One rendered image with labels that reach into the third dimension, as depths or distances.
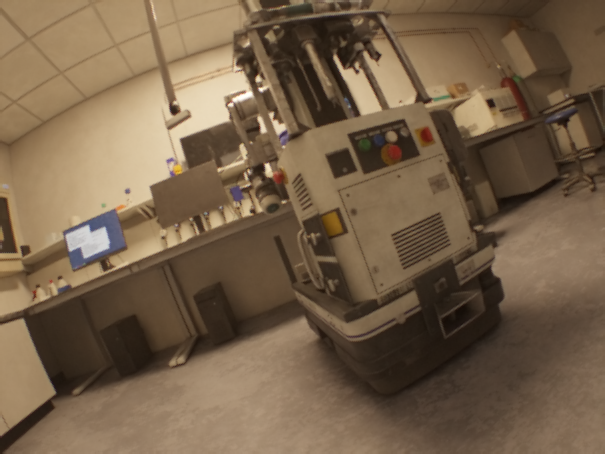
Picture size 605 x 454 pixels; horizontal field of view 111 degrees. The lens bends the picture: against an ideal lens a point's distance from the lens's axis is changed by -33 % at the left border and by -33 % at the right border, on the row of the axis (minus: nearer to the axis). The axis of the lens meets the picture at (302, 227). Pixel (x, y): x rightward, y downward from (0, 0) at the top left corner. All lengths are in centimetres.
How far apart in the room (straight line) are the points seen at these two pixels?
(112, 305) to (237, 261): 127
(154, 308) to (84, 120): 210
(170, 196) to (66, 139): 175
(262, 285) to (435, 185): 208
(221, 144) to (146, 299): 153
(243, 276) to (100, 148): 196
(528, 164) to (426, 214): 261
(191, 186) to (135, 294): 119
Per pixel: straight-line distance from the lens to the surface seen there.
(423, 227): 90
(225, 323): 229
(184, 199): 232
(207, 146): 279
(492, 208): 329
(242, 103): 116
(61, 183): 358
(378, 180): 85
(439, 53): 441
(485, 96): 336
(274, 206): 116
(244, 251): 274
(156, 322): 296
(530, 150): 354
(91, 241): 265
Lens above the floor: 57
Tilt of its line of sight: level
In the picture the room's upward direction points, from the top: 21 degrees counter-clockwise
